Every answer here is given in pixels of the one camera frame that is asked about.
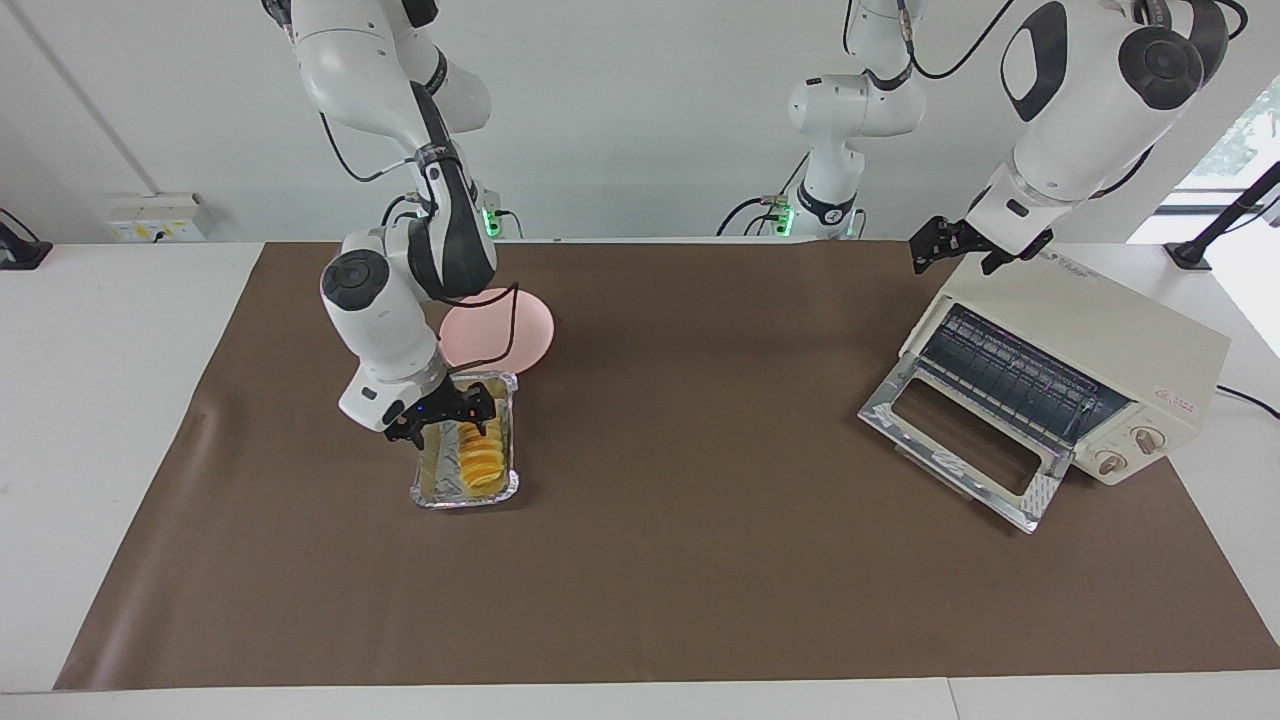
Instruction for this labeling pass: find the metal oven wire rack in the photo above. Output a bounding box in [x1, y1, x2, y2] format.
[915, 303, 1137, 457]

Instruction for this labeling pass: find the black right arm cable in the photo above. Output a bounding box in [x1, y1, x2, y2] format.
[318, 110, 523, 376]

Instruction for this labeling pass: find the bright window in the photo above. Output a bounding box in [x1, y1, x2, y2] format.
[1165, 78, 1280, 356]

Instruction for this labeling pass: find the pink round plate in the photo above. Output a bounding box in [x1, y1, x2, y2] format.
[440, 288, 555, 373]

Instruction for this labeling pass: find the black angled pole stand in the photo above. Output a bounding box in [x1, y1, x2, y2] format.
[1165, 160, 1280, 271]

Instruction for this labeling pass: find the black oven power cable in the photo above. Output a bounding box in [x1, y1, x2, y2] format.
[1215, 384, 1280, 421]

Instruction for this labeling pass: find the aluminium foil tray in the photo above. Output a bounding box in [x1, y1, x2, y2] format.
[409, 370, 522, 510]

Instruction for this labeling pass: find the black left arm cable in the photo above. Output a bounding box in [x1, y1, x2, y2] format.
[893, 0, 1021, 87]

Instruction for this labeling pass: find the small black clamp stand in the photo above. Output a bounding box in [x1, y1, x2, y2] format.
[0, 207, 53, 271]

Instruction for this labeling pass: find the golden bread loaf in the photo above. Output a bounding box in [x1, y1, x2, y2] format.
[453, 416, 507, 492]

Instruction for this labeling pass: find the white wall power socket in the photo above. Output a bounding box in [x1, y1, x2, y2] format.
[108, 193, 217, 244]

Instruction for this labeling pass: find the brown table mat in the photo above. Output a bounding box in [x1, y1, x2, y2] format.
[53, 238, 1280, 692]

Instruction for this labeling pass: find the cream toaster oven body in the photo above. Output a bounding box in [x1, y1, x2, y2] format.
[898, 223, 1233, 488]

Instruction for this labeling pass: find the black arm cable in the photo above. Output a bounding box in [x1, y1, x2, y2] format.
[893, 0, 1021, 87]
[318, 110, 523, 376]

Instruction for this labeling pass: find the glass oven door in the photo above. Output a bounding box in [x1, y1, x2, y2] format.
[857, 352, 1076, 535]

